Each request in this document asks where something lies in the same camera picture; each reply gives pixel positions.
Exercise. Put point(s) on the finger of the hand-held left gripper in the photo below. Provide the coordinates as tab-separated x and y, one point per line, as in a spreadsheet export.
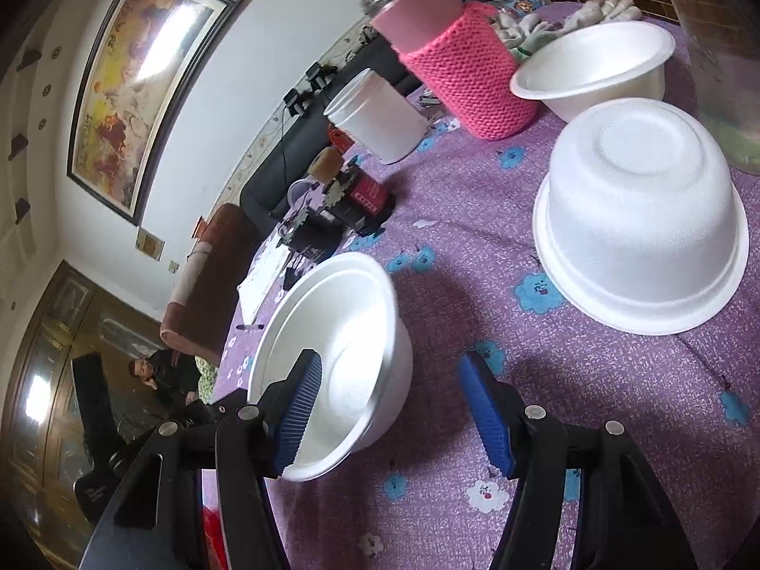
95	409

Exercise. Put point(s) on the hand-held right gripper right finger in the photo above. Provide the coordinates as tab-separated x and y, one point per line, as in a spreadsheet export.
490	415

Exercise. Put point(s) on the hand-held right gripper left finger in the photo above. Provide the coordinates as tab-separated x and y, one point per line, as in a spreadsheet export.
297	415

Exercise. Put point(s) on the white foam bowl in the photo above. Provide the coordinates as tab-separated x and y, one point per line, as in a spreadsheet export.
594	53
641	202
356	332

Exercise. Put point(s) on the wooden glass-panel door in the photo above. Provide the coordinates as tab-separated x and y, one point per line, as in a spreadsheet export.
47	398

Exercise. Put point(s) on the green patterned blanket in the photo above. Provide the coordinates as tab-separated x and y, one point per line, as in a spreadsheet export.
208	377

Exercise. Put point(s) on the black pen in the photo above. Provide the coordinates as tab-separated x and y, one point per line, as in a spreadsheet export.
249	327

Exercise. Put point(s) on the purple floral tablecloth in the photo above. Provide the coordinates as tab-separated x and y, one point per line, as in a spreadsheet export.
475	285

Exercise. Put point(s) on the white paper notepad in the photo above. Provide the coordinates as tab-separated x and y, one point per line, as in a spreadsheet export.
267	276

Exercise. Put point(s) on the brown armchair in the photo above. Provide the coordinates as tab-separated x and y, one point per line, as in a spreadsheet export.
202	285

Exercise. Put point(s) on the black leather sofa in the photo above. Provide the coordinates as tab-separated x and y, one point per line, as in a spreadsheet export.
273	172

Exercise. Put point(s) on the white plastic tub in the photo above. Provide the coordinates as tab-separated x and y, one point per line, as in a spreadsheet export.
380	119

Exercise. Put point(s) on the black charger stand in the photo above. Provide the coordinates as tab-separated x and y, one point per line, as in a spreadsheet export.
295	102
319	75

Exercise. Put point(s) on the pink knit-sleeved bottle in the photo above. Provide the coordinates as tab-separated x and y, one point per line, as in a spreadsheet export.
469	71

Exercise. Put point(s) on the white work gloves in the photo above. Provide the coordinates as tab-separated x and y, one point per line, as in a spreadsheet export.
552	27

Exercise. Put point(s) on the colourful printed packet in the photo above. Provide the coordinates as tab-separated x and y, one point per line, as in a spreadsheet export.
516	3

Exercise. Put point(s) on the clear plastic container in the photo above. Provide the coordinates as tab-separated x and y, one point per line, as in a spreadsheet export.
724	71

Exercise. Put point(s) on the small wall certificate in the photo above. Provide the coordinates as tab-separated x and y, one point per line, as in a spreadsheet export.
149	243

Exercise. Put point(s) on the framed wall painting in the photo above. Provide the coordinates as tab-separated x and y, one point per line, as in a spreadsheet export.
148	83

